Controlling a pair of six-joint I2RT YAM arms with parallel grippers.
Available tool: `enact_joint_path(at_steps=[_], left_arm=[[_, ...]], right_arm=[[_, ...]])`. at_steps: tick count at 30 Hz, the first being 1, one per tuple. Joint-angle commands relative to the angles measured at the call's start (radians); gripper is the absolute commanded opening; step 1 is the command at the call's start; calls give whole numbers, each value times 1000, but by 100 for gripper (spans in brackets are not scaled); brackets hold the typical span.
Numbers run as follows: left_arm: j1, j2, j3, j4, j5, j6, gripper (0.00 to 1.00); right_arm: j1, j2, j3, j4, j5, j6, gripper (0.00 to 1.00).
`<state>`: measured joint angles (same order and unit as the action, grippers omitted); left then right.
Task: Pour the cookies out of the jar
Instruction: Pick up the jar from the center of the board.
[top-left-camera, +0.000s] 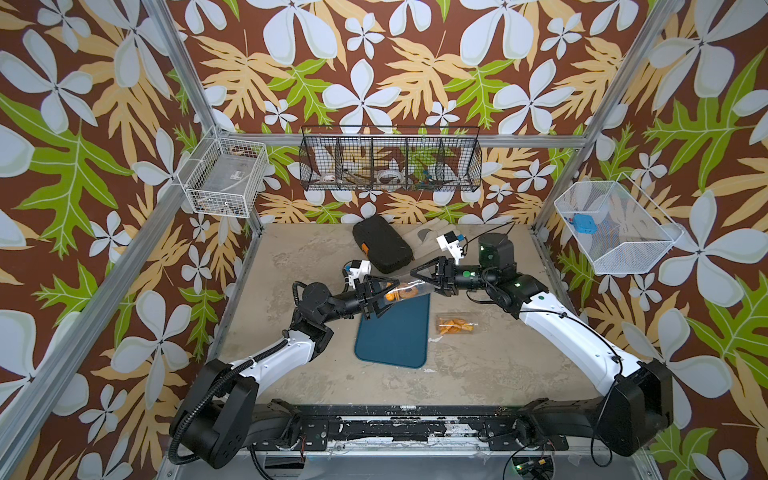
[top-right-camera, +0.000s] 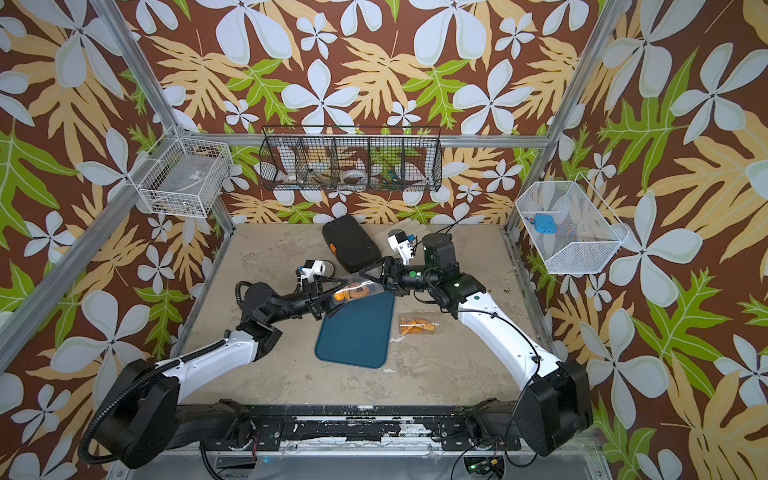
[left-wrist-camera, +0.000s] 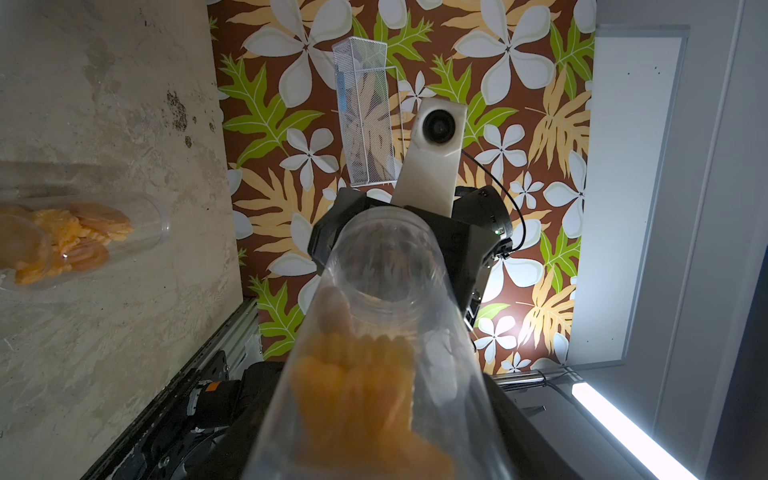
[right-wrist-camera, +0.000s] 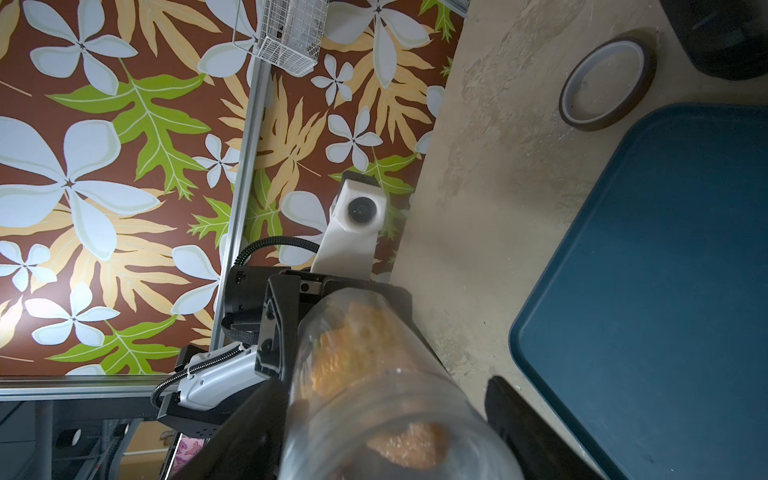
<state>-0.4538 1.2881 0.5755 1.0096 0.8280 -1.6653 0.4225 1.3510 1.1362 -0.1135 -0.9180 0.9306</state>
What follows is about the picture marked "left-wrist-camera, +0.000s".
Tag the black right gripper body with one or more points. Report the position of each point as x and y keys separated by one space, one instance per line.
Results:
x=476 y=234

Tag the clear plastic cookie jar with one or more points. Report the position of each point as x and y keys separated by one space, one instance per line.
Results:
x=388 y=265

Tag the orange fish-shaped cookie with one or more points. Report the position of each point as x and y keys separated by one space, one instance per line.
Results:
x=355 y=399

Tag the lying clear jar with cookies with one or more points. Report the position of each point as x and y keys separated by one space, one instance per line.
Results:
x=48 y=241

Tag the ceiling light strip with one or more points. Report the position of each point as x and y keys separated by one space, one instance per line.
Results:
x=645 y=451

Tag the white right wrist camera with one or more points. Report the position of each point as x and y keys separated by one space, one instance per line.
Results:
x=429 y=174

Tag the white wire basket right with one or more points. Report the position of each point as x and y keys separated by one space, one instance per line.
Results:
x=364 y=111

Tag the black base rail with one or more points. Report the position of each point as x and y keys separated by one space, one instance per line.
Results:
x=201 y=409

